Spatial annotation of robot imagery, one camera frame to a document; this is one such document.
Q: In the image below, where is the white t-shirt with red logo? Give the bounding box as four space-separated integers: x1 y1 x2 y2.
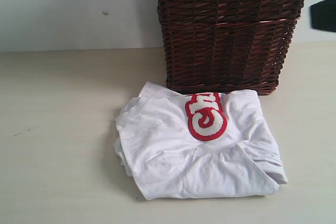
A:
114 82 288 200

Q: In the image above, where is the dark brown wicker basket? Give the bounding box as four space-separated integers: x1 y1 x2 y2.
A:
157 0 305 95

